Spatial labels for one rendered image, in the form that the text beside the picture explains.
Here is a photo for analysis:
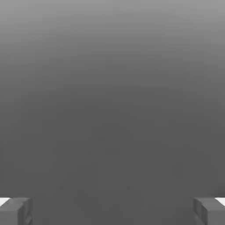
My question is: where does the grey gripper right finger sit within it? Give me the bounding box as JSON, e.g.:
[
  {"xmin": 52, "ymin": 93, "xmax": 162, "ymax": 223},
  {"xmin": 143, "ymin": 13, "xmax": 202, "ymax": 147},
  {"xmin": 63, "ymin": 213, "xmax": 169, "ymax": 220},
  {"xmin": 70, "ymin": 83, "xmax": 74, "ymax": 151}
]
[{"xmin": 192, "ymin": 197, "xmax": 225, "ymax": 225}]

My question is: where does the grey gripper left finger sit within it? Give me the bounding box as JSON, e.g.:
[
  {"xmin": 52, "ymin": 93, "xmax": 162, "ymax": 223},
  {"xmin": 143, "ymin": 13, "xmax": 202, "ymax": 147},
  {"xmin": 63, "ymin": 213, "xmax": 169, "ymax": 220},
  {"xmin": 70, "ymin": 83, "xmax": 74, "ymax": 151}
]
[{"xmin": 0, "ymin": 197, "xmax": 33, "ymax": 225}]

